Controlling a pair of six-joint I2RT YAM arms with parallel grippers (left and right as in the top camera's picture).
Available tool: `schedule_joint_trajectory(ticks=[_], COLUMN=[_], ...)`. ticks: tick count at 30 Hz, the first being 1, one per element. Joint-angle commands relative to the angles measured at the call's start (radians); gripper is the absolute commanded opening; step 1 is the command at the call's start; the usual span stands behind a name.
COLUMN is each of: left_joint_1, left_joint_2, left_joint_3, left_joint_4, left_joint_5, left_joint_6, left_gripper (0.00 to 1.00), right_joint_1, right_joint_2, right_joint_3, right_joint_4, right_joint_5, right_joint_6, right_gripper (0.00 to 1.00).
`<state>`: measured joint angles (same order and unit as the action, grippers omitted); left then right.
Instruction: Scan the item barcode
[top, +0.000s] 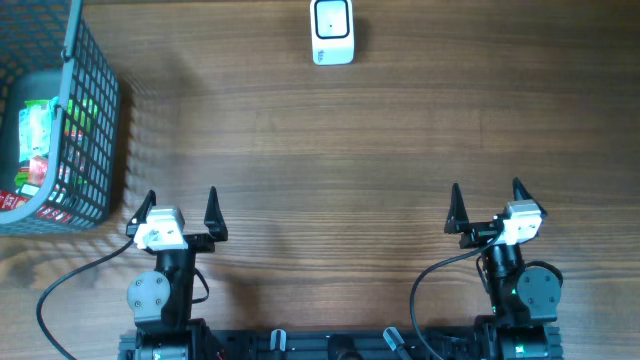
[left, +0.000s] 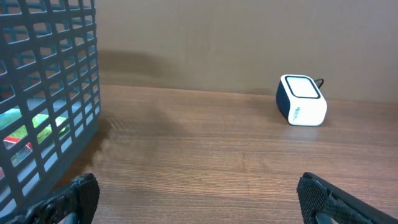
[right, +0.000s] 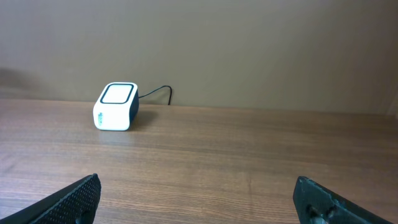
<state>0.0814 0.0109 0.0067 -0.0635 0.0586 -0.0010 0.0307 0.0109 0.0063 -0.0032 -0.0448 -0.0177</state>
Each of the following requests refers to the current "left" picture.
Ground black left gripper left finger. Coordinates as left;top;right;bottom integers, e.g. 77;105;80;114
6;173;100;224

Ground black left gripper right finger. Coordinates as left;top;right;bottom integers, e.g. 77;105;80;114
297;172;397;224

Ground green snack bag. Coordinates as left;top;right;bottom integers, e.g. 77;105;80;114
0;107;71;147

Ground white barcode scanner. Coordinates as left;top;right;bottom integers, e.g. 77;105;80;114
275;74;327;126

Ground red packets in basket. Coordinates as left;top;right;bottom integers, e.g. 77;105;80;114
1;136;36;182

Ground dark grey mesh basket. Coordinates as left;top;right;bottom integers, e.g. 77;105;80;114
1;0;101;216

